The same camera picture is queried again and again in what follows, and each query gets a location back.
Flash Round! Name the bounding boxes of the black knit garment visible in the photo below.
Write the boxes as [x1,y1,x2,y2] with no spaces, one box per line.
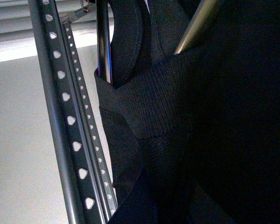
[96,0,280,224]

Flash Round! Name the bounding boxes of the shiny metal hanger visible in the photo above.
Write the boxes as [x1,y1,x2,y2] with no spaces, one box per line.
[95,0,223,84]

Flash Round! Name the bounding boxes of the grey drying rack frame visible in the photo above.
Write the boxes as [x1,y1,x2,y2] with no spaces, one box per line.
[28,0,118,224]

